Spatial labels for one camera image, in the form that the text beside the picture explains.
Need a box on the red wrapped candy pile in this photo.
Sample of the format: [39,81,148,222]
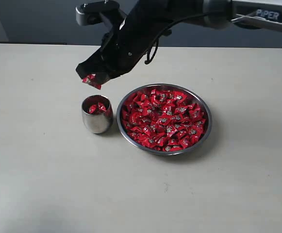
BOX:
[120,87,207,152]

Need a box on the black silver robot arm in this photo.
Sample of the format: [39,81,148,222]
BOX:
[76,0,282,88]

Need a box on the stainless steel cup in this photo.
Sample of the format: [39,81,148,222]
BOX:
[82,99,113,134]

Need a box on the stainless steel bowl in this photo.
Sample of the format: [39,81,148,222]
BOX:
[116,83,213,156]

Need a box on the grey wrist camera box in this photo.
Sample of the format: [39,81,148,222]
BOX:
[75,0,123,26]

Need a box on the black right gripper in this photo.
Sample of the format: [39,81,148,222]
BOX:
[76,31,150,85]

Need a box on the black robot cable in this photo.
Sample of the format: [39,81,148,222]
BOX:
[144,11,219,65]

